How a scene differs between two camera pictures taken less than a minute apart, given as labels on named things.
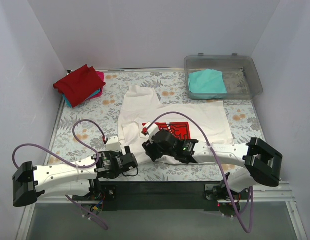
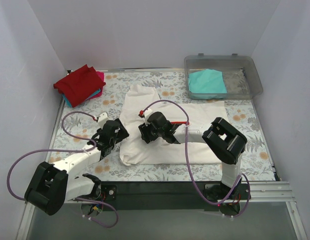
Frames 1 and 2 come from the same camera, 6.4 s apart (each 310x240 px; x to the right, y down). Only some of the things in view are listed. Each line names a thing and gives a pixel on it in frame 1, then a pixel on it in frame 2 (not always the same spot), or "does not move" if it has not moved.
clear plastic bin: [221, 77] does not move
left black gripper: [130, 160] to [120, 130]
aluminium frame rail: [282, 193] does not move
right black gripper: [152, 149] to [145, 133]
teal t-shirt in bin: [207, 81] does not move
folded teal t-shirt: [98, 90] does not move
